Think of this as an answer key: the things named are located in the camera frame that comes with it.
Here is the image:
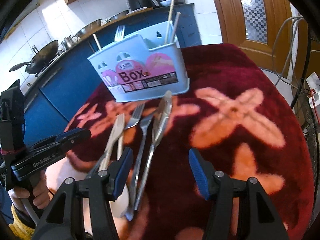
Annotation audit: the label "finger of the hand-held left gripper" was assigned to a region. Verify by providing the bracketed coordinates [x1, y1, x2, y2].
[34, 128, 92, 153]

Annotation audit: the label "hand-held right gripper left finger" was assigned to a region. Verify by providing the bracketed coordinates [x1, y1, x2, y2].
[32, 147, 134, 240]

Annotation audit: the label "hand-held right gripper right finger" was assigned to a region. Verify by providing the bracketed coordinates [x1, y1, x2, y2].
[188, 148, 288, 240]

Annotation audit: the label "cream plastic fork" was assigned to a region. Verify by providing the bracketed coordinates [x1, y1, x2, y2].
[99, 113, 125, 173]

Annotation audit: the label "light blue utensil box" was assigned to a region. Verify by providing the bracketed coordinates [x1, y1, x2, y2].
[87, 21, 189, 103]

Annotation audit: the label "white chopstick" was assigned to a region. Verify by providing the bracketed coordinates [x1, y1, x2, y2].
[170, 12, 181, 40]

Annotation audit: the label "person's left forearm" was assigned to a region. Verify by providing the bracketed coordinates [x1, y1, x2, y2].
[9, 204, 38, 238]

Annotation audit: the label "person's left hand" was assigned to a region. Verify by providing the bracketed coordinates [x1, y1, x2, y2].
[9, 171, 51, 218]

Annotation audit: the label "blue kitchen counter cabinets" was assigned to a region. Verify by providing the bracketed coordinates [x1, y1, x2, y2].
[20, 3, 203, 145]

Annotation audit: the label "gas stove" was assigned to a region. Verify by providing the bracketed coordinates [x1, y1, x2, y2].
[35, 50, 65, 78]

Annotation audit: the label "steel kettle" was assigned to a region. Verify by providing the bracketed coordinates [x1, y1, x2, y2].
[61, 35, 80, 50]

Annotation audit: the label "red floral blanket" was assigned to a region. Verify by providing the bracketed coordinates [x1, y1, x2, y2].
[46, 43, 314, 240]

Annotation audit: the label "large steel bowl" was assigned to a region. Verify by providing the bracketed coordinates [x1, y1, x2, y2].
[75, 19, 102, 37]

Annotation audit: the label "small steel bowl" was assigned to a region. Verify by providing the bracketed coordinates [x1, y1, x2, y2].
[109, 10, 130, 20]

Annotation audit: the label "white power strip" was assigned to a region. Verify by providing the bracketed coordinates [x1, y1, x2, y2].
[306, 72, 320, 108]

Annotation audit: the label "wooden door with glass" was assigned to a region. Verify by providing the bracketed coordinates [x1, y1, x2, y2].
[207, 0, 300, 53]

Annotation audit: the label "black wok with handle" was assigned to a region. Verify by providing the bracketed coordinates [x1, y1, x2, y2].
[9, 40, 59, 75]

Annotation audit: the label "black wire rack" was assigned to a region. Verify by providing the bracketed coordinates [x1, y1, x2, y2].
[290, 36, 320, 205]

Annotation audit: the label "red cable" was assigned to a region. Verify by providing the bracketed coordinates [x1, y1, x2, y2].
[309, 89, 320, 125]

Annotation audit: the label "grey cables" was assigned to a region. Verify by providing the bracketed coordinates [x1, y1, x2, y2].
[271, 15, 308, 90]

